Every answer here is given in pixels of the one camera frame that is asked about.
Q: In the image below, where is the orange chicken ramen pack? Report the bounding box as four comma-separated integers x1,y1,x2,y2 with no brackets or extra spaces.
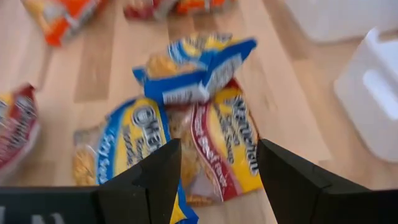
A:
20,0,103,47
174,0,228,15

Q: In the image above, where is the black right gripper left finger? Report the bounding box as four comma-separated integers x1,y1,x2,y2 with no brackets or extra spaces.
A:
0,138,182,224

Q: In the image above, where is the red roast beef ramen pack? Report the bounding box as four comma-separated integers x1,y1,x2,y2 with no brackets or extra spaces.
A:
123,0,178,21
0,83,40,180
167,79,265,208

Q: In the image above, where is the blue soy sauce ramen pack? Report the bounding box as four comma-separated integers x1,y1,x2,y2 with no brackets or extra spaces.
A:
132,32,259,106
73,96,200,224

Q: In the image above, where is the white plastic bin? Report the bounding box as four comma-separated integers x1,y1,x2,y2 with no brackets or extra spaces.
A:
333,27,398,164

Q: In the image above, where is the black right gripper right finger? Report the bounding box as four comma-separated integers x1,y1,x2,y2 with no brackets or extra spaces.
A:
256,138,398,224

